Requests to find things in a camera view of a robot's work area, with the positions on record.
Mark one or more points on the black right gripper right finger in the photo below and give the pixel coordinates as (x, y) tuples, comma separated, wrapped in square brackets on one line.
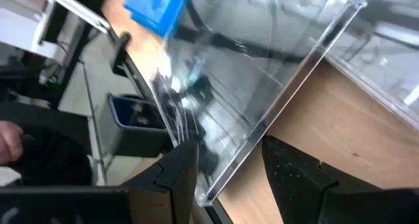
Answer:
[(294, 184)]

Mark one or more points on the black crate blue inside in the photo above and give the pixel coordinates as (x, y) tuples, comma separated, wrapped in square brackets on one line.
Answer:
[(131, 132)]

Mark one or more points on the clear jewel case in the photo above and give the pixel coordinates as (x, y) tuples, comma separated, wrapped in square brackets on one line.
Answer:
[(262, 86)]

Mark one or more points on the pale flat strip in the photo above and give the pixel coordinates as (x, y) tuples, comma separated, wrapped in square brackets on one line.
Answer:
[(82, 11)]

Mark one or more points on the person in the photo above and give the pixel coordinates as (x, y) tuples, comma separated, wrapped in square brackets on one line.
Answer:
[(55, 161)]

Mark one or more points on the clear plastic bin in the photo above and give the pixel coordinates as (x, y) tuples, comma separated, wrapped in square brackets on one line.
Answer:
[(376, 70)]

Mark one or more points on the blue disc case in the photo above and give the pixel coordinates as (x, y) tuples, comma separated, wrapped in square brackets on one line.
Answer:
[(154, 4), (154, 30)]

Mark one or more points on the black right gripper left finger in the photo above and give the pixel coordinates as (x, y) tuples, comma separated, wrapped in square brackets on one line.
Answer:
[(163, 194)]

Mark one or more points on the person's hand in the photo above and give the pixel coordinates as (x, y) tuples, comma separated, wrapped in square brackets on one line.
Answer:
[(10, 142)]

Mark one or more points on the white desk black legs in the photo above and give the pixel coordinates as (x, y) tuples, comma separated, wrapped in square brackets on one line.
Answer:
[(16, 27)]

